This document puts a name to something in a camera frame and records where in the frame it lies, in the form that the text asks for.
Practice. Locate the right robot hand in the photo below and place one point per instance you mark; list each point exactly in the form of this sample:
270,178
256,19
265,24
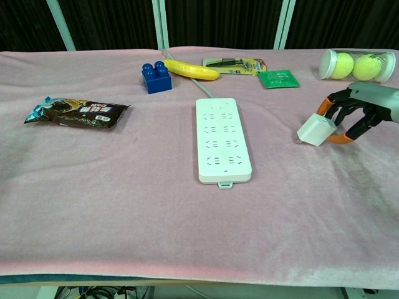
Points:
374,99

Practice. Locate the white charger cube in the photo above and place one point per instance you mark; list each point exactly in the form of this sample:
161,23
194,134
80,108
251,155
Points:
315,132

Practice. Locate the white power strip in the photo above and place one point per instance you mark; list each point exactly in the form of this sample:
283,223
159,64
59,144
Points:
223,146

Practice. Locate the yellow tennis ball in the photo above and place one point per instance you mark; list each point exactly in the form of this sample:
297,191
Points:
368,68
342,65

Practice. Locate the clear tennis ball tube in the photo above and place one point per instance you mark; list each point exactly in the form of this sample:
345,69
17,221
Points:
325,65

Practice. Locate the green sachet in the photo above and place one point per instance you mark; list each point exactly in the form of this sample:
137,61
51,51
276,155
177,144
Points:
279,79

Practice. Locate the razor blister pack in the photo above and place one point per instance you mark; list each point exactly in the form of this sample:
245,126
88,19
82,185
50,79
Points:
237,65

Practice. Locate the dark pleated curtain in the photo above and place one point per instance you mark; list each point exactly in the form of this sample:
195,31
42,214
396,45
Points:
218,21

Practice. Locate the yellow banana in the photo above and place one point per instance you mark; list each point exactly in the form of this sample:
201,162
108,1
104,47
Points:
193,71

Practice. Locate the blue building block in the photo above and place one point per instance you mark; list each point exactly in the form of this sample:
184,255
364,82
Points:
157,81

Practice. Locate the pink table cloth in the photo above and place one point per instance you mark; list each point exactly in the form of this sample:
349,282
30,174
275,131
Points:
124,202

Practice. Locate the dark chocolate snack packet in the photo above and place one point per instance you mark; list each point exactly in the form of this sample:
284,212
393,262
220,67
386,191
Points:
81,113

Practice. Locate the white frame pole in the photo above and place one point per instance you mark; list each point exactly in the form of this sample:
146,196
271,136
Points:
284,25
60,25
160,25

